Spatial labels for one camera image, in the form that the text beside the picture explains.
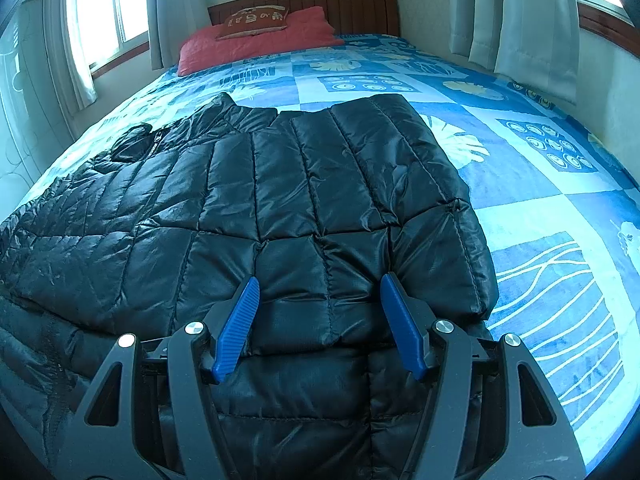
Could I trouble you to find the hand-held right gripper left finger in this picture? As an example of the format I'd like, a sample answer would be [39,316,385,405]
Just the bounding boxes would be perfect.
[54,276,261,480]

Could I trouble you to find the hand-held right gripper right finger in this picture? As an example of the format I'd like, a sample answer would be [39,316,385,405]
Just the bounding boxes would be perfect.
[380,272,586,480]

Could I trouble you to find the black puffer jacket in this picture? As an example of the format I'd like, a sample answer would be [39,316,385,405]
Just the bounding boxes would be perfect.
[0,92,498,480]

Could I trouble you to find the blue patterned bed blanket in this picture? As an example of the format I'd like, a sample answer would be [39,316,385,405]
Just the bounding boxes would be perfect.
[0,32,640,480]

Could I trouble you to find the red pillow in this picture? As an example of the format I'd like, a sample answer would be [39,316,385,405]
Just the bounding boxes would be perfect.
[177,6,346,77]

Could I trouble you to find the small dark red cushion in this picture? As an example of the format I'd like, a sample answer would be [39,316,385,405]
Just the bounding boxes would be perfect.
[216,5,291,41]

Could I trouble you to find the frosted glass door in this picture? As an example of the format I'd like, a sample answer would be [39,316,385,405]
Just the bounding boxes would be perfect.
[0,0,76,196]

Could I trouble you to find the sheer white curtain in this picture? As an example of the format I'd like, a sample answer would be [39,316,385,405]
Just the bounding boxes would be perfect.
[47,0,98,108]

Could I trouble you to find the wooden headboard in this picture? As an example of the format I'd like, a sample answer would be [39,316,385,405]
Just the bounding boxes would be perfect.
[207,0,398,38]

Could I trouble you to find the grey curtain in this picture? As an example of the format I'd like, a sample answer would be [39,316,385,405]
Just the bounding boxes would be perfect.
[146,0,173,72]

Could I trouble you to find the wide white curtain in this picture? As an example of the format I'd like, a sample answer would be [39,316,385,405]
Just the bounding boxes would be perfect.
[447,0,581,106]

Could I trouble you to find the window with white frame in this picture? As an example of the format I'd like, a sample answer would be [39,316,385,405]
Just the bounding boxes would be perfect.
[75,0,151,75]

